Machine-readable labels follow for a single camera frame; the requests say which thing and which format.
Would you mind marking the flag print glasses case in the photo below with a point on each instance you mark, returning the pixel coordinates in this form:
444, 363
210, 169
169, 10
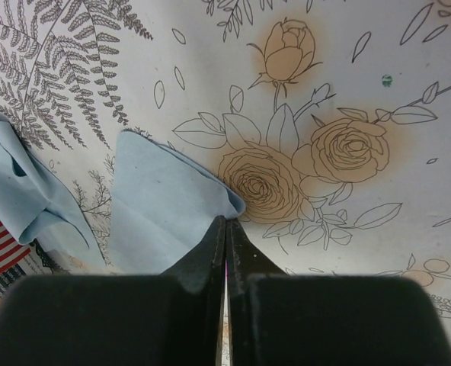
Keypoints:
17, 261

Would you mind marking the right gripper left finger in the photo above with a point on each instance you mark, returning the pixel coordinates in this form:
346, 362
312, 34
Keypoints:
173, 318

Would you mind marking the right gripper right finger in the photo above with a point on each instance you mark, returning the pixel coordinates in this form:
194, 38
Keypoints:
277, 318

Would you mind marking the floral table mat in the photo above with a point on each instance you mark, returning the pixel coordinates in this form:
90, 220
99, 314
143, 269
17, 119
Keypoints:
331, 119

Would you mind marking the light blue cleaning cloth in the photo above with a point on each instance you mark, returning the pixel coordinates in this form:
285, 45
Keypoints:
161, 205

